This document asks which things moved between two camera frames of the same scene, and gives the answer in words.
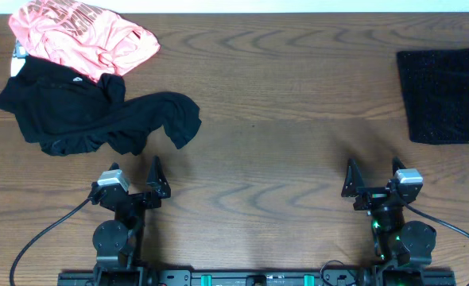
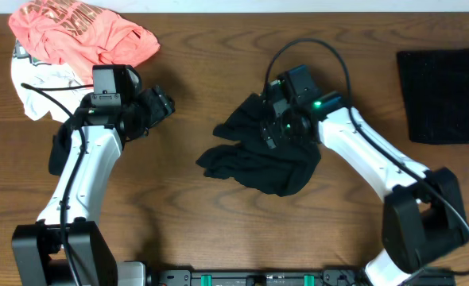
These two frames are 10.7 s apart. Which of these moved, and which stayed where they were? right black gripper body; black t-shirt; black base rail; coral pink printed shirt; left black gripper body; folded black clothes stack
Moved: left black gripper body; right black gripper body; black t-shirt
Stayed: black base rail; folded black clothes stack; coral pink printed shirt
